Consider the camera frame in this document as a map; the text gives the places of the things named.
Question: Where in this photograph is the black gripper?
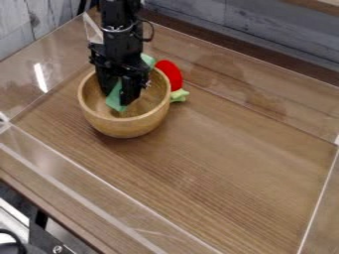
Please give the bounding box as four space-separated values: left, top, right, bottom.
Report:
88 26 149 106

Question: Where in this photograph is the green rectangular block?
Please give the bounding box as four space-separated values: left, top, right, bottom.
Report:
105 54 156 112

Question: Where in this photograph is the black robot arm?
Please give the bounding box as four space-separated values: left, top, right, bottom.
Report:
88 0 155 107

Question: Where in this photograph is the brown wooden bowl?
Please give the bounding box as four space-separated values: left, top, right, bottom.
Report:
77 68 171 139

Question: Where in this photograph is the red plush strawberry toy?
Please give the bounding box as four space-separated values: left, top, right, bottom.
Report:
155 60 189 102

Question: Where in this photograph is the clear acrylic corner bracket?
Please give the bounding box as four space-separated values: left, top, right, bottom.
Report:
83 13 103 44

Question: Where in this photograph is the black metal table frame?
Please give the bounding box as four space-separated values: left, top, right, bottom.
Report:
27 209 81 254

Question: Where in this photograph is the black cable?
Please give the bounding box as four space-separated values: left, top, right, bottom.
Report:
0 228 28 254

